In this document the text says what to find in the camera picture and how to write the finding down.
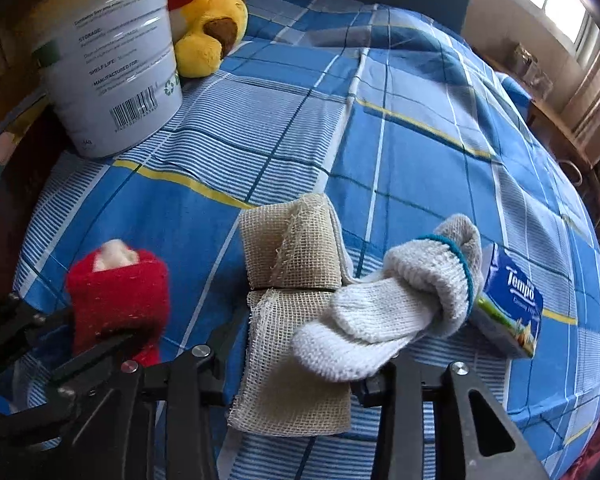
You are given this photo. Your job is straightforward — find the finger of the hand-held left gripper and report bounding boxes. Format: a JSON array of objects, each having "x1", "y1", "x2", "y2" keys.
[
  {"x1": 0, "y1": 332, "x2": 141, "y2": 441},
  {"x1": 0, "y1": 292, "x2": 76, "y2": 381}
]

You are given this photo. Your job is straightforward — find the beige gauze cloth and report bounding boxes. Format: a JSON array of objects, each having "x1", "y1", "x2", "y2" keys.
[{"x1": 227, "y1": 192, "x2": 353, "y2": 435}]

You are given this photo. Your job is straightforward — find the clear boxes on desk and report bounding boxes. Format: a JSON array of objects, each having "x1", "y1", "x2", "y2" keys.
[{"x1": 510, "y1": 42, "x2": 553, "y2": 96}]

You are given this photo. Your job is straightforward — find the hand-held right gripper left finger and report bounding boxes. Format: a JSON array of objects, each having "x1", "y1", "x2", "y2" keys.
[{"x1": 55, "y1": 311, "x2": 248, "y2": 480}]

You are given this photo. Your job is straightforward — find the pink curtain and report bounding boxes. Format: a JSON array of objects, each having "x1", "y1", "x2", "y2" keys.
[{"x1": 555, "y1": 35, "x2": 600, "y2": 161}]

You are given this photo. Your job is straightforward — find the blue tissue packet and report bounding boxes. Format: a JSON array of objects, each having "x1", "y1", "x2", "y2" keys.
[{"x1": 472, "y1": 242, "x2": 545, "y2": 360}]

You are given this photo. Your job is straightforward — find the brown wooden bedside cabinet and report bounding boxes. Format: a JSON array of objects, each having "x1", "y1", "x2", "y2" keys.
[{"x1": 0, "y1": 95, "x2": 66, "y2": 306}]

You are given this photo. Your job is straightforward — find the red sock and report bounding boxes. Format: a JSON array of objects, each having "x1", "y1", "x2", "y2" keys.
[{"x1": 66, "y1": 240, "x2": 171, "y2": 368}]

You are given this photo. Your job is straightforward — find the blue plaid bedsheet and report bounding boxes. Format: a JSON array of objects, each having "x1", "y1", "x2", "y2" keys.
[{"x1": 0, "y1": 0, "x2": 600, "y2": 480}]

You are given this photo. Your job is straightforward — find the white knitted glove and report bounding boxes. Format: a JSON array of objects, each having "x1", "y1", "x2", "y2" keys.
[{"x1": 291, "y1": 213, "x2": 482, "y2": 382}]

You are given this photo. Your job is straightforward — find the white plastic tub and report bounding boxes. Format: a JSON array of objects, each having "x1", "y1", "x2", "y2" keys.
[{"x1": 30, "y1": 0, "x2": 183, "y2": 160}]

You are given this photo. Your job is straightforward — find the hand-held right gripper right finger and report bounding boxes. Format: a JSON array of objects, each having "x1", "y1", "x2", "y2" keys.
[{"x1": 352, "y1": 355, "x2": 551, "y2": 480}]

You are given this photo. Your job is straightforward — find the yellow bear plush toy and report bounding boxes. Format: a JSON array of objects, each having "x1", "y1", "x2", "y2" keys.
[{"x1": 165, "y1": 0, "x2": 249, "y2": 79}]

